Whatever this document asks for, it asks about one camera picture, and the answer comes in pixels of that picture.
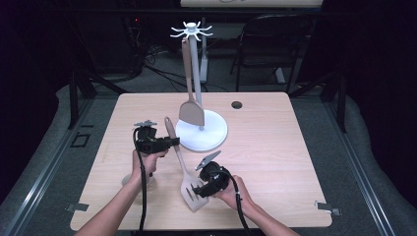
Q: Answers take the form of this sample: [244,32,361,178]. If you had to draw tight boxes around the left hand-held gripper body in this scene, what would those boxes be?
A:
[132,119,171,155]

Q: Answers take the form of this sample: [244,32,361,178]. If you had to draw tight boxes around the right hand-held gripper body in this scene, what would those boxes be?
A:
[195,149,231,198]

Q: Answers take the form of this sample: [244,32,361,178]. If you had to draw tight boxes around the person's right hand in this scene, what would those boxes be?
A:
[210,174,256,212]

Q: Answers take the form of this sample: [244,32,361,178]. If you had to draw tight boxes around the black metal stand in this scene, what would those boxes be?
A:
[67,68,129,130]
[288,70,348,134]

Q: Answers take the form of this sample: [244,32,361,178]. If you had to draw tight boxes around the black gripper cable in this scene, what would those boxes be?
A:
[209,168,253,236]
[132,127,149,236]

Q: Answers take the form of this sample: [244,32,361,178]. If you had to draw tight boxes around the black equipment tower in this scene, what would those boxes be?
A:
[121,13,146,77]

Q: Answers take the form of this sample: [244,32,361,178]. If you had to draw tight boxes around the person's left hand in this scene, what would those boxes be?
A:
[131,148,169,181]

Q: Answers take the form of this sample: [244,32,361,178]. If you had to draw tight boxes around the black folding chair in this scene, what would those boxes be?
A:
[229,14,314,94]

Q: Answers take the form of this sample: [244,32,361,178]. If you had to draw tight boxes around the white utensil rack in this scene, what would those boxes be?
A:
[169,21,229,153]

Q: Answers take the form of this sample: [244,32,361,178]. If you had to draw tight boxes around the beige slotted spatula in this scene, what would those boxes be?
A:
[163,116,210,212]

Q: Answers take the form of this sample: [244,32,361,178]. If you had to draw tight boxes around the grey metal bracket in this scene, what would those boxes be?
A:
[315,200,342,216]
[65,203,90,212]

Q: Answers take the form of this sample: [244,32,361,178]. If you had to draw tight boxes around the beige solid spatula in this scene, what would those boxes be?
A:
[178,36,207,128]

